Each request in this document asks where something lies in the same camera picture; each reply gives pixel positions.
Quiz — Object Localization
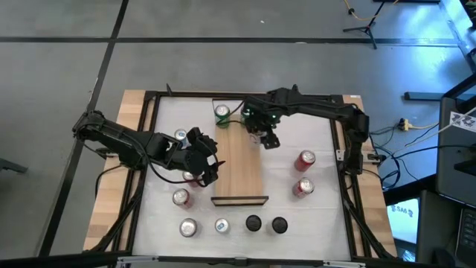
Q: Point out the dark floor object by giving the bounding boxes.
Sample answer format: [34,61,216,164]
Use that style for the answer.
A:
[0,157,29,175]

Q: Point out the white table mat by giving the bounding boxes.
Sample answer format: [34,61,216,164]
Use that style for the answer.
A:
[132,95,353,261]

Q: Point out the silver camera mount bar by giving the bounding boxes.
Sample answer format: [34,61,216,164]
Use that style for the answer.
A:
[115,255,367,268]

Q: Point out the yellow extension cord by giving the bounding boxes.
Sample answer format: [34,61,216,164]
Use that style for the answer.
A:
[397,118,442,132]

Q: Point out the black desk keyboard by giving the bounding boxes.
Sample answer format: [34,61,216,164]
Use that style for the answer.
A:
[455,208,476,267]

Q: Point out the black stand foot bar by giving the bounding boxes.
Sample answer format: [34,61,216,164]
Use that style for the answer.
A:
[404,91,446,102]

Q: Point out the black floor stand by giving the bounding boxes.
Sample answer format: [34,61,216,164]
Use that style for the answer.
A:
[341,0,402,50]

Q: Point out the dark computer desk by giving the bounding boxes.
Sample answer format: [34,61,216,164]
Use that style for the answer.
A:
[415,72,476,265]

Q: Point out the slim silver blue can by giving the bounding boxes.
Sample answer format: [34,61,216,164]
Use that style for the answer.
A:
[173,128,190,150]
[214,217,231,235]

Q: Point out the black table frame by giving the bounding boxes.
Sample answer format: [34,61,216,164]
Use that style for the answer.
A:
[83,83,397,264]

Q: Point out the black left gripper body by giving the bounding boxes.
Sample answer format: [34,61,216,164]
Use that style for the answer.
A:
[169,144,215,176]

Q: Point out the silver Diet Coke can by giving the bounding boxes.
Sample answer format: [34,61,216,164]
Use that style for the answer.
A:
[248,130,264,146]

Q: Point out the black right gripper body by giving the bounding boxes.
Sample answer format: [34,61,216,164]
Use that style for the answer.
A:
[245,102,280,132]

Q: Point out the white lit screen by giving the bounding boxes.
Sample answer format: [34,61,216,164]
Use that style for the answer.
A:
[386,198,421,246]

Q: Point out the white paper tag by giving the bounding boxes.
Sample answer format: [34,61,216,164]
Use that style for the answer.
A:
[448,110,476,134]

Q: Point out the black floor cables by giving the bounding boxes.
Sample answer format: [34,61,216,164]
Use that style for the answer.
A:
[367,124,453,191]

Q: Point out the wooden tray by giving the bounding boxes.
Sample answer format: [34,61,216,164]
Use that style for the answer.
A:
[210,97,270,208]

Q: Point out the yellow floor cable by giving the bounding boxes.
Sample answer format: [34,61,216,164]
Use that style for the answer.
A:
[344,0,399,22]

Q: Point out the red Coca-Cola can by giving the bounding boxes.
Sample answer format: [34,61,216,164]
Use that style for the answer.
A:
[172,188,193,209]
[293,150,317,173]

